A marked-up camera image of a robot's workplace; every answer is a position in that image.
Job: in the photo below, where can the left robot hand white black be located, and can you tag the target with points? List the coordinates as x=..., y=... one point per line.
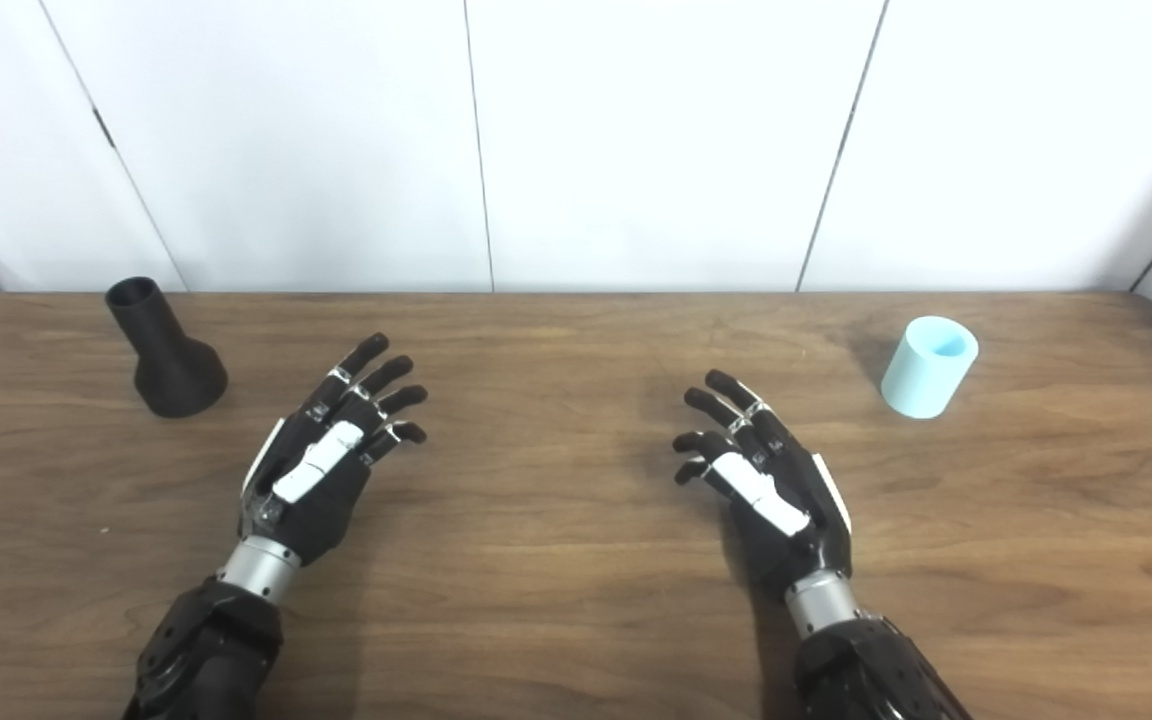
x=321, y=500

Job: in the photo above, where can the black wall panel hinge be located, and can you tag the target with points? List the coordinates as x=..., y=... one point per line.
x=104, y=128

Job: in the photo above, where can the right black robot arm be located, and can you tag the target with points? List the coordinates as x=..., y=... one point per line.
x=866, y=670

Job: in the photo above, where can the black nozzle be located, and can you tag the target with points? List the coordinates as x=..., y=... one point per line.
x=171, y=370

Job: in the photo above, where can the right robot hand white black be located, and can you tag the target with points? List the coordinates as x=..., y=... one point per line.
x=786, y=540

